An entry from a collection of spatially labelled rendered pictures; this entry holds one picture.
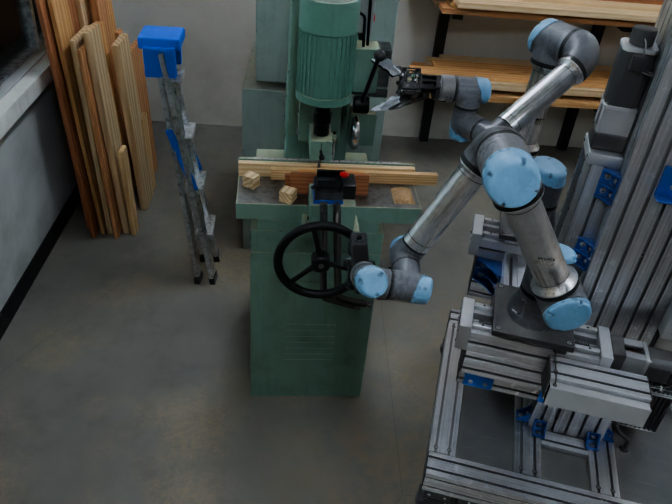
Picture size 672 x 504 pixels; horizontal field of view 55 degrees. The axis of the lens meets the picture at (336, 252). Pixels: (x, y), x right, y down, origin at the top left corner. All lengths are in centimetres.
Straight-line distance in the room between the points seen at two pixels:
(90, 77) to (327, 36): 153
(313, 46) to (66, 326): 172
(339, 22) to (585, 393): 122
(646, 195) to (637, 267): 24
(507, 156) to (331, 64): 73
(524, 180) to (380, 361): 157
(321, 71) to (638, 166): 91
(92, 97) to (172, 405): 144
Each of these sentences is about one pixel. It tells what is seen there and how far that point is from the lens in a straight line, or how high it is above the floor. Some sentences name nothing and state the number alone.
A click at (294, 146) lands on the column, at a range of 237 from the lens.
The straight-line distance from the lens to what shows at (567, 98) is 433.
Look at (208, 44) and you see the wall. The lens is 449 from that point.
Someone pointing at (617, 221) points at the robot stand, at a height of 109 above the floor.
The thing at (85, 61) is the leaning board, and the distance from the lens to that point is 316.
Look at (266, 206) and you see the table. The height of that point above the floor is 89.
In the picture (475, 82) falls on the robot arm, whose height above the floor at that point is 133.
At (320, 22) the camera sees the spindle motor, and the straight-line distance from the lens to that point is 193.
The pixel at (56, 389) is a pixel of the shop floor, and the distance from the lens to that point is 282.
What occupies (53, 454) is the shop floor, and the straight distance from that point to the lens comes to 261.
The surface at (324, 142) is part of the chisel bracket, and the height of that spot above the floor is 107.
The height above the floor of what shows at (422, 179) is 92.
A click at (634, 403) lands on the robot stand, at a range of 195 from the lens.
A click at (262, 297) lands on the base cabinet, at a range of 231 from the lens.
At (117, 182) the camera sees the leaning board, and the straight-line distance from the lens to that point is 343.
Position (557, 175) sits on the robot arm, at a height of 104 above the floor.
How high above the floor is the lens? 200
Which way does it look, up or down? 36 degrees down
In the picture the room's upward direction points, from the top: 5 degrees clockwise
